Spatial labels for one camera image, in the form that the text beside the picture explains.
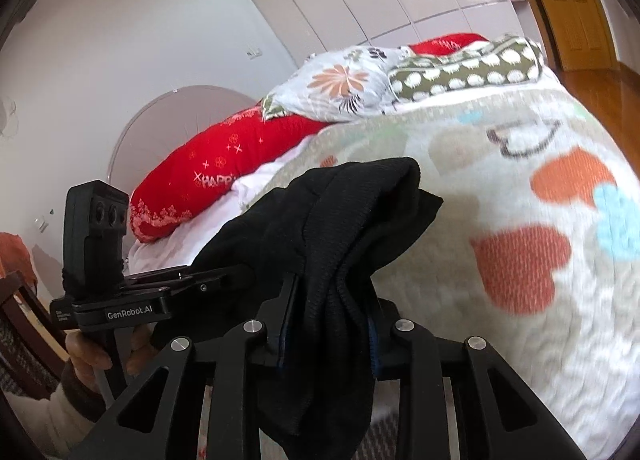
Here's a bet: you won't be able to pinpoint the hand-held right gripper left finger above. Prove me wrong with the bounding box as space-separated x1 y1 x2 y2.
82 272 301 460

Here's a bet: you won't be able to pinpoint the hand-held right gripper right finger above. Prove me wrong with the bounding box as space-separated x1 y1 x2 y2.
367 297 587 460

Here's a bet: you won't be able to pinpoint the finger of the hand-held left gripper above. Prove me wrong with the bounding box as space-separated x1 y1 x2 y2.
167 264 252 297
122 265 193 287

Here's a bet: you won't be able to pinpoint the black pants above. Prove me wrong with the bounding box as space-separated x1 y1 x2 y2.
150 156 445 460

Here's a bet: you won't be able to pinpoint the person's left hand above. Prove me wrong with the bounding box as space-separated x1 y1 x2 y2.
65 326 162 393

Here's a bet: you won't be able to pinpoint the white bed sheet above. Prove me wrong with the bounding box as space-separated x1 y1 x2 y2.
126 140 332 277

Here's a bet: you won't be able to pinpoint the orange cloth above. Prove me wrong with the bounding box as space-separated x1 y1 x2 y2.
0 232 39 287

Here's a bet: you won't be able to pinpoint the dark wooden chair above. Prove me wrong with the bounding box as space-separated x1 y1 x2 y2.
0 270 69 397

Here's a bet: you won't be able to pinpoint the red printed pillow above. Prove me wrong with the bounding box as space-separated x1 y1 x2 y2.
129 32 491 245

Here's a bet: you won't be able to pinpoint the round grey headboard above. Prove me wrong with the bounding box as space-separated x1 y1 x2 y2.
106 84 262 182

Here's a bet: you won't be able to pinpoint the heart print blanket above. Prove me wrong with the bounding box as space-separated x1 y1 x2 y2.
252 67 639 460

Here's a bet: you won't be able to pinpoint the white floral pillow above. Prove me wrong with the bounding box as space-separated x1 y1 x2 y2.
260 44 417 124

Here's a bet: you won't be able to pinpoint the olive polka dot pillow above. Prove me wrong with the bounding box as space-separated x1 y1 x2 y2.
387 34 546 104

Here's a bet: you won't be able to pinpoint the wooden door frame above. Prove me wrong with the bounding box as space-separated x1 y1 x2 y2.
496 0 562 74

